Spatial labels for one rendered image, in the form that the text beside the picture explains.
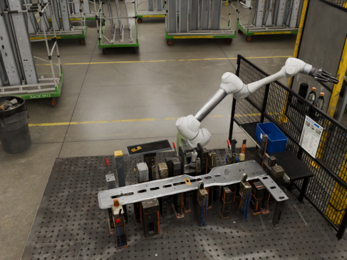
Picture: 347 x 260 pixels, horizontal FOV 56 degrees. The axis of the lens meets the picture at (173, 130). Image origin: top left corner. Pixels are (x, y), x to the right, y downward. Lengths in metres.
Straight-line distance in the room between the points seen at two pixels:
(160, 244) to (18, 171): 2.70
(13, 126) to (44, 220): 2.20
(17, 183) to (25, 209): 0.51
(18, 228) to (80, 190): 1.09
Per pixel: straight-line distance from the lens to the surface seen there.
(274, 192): 2.68
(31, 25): 9.77
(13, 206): 4.29
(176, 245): 2.61
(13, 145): 5.08
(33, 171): 4.73
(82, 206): 3.00
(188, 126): 3.10
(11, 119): 4.83
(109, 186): 2.66
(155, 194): 2.56
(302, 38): 5.14
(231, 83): 3.09
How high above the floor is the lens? 2.74
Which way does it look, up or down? 32 degrees down
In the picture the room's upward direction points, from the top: straight up
